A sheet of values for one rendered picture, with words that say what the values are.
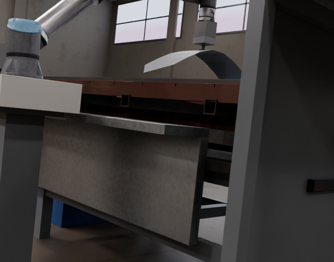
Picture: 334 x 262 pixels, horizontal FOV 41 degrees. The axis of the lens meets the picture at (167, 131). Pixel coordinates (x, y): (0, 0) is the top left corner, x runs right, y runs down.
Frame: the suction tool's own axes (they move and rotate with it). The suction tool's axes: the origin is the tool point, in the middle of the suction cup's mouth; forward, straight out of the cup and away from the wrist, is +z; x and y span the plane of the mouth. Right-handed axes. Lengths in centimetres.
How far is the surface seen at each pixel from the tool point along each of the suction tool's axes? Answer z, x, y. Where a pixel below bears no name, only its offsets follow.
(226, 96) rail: 22, 35, -55
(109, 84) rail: 19.6, 42.4, 6.9
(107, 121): 34, 59, -24
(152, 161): 46, 42, -29
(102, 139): 42, 46, 2
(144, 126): 34, 56, -43
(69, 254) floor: 100, 39, 35
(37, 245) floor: 101, 48, 52
